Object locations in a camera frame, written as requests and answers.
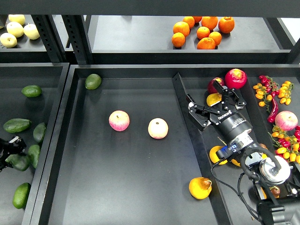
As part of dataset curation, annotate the yellow pear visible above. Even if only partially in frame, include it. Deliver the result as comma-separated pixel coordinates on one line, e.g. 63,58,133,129
261,186,280,199
206,93,222,106
188,177,212,200
231,159,240,167
209,145,224,164

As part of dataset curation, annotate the green avocado upper left tray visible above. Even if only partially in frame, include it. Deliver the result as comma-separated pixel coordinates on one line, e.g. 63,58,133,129
22,85,42,98

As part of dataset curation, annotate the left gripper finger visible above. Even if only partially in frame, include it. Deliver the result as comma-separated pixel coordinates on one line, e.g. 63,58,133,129
8,135,27,156

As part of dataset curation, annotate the orange pile on shelf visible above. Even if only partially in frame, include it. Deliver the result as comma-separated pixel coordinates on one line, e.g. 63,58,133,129
171,16,235,50

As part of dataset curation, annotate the black shelf upright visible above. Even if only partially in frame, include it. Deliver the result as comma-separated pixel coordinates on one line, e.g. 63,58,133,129
62,15,94,65

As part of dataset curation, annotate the red chili pepper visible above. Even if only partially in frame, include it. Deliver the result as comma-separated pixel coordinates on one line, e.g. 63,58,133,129
267,98,278,123

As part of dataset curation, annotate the avocado beside tray wall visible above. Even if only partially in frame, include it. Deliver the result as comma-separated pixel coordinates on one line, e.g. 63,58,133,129
28,144,41,169

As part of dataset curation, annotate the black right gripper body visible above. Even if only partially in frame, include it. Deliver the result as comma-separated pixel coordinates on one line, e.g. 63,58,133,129
210,110,253,144

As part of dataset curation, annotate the pale pear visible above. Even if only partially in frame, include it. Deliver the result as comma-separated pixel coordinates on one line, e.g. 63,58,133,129
8,14,25,26
6,22,24,38
23,23,40,40
0,33,17,48

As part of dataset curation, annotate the light green avocado bottom left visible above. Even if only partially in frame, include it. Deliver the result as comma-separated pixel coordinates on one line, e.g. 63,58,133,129
12,182,31,209

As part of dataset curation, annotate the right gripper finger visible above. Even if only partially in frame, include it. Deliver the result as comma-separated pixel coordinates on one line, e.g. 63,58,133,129
185,94,219,131
213,81,247,111

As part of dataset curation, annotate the black centre tray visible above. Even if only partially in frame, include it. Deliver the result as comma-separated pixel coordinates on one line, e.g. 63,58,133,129
29,64,300,225

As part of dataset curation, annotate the dark green avocado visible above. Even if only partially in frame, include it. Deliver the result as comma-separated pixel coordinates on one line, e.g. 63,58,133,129
5,154,30,172

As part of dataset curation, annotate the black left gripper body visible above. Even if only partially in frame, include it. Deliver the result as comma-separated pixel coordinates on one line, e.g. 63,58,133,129
0,139,11,171

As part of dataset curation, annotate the light green avocado top corner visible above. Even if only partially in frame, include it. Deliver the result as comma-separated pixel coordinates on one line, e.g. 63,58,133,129
85,74,102,90

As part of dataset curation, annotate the pink red apple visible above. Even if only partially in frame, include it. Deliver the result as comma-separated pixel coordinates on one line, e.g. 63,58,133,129
109,110,130,132

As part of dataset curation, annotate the pale pear right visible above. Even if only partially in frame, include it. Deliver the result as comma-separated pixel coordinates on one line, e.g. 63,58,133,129
23,23,40,40

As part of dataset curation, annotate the cherry tomato bunch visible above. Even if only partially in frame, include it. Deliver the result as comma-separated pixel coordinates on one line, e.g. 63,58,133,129
253,75,294,113
269,125,300,163

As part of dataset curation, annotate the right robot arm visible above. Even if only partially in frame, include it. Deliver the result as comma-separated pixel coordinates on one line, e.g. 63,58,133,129
185,82,300,225

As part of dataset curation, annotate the dark avocado left tray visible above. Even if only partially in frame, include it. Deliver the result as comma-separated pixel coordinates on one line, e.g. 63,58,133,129
3,118,31,134

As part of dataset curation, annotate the dark red apple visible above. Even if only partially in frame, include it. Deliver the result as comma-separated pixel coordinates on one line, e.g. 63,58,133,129
207,77,225,94

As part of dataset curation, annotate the pale pear middle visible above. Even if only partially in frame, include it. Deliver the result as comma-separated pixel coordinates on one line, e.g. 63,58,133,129
6,22,24,38

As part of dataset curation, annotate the pale pear top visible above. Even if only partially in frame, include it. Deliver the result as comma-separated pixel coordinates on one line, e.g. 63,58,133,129
8,14,25,26

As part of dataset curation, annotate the pale pear front left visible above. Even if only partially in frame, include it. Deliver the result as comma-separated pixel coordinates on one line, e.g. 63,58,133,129
0,33,17,48

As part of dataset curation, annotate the upright avocado left tray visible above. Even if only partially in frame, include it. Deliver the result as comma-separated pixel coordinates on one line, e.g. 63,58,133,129
33,122,47,144

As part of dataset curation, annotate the black left tray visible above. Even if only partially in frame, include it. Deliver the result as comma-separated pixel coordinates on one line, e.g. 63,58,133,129
0,63,69,225

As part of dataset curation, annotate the upper cherry tomato bunch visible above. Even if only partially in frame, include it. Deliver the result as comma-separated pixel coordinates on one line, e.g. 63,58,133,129
253,75,294,113

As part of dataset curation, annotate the black tray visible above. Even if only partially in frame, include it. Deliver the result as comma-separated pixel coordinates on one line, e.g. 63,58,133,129
29,64,300,225
0,63,69,225

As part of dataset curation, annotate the pale yellow pink apple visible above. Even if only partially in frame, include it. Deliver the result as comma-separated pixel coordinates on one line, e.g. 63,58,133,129
148,118,169,139

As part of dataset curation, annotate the black tray divider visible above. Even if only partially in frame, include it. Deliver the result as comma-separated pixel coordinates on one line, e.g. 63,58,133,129
172,73,233,225

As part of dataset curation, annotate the bright red apple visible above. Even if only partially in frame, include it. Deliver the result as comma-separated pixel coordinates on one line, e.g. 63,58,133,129
224,68,247,89

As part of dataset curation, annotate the pink apple right side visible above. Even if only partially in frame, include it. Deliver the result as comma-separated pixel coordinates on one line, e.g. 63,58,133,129
275,111,298,131

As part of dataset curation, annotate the lower cherry tomato bunch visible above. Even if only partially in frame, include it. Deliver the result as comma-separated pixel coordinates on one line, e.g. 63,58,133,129
269,125,300,163

